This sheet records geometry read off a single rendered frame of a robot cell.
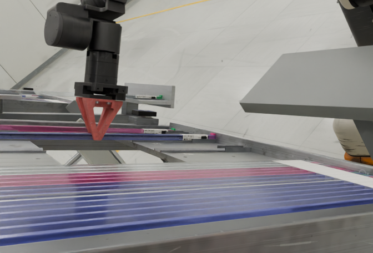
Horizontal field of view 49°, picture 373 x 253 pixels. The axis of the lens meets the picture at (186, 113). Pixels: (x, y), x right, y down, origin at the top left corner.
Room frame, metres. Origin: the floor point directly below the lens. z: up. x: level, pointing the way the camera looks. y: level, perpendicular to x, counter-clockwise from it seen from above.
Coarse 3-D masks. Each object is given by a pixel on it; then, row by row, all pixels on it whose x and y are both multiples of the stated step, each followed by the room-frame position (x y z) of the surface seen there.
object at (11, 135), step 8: (0, 136) 0.64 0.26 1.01; (8, 136) 0.64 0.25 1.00; (16, 136) 0.65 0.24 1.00; (24, 136) 0.65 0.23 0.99; (32, 136) 0.65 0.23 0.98; (40, 136) 0.66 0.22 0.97; (48, 136) 0.66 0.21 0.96; (56, 136) 0.66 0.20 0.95; (64, 136) 0.67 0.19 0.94; (72, 136) 0.67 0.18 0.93; (80, 136) 0.67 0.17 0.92; (88, 136) 0.68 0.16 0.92; (104, 136) 0.69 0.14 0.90; (112, 136) 0.69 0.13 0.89; (120, 136) 0.69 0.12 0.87; (128, 136) 0.70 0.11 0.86; (136, 136) 0.70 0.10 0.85; (144, 136) 0.71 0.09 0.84; (152, 136) 0.71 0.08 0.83; (160, 136) 0.72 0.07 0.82; (168, 136) 0.72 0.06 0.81; (176, 136) 0.73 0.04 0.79; (208, 136) 0.75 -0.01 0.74
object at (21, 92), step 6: (0, 90) 1.02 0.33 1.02; (6, 90) 1.02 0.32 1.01; (12, 90) 1.03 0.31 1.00; (18, 90) 1.03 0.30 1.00; (24, 90) 1.03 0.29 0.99; (30, 90) 1.04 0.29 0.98; (36, 90) 1.05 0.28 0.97; (66, 96) 1.06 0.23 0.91; (72, 96) 1.06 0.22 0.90; (126, 96) 1.11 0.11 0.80; (132, 96) 1.11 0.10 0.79
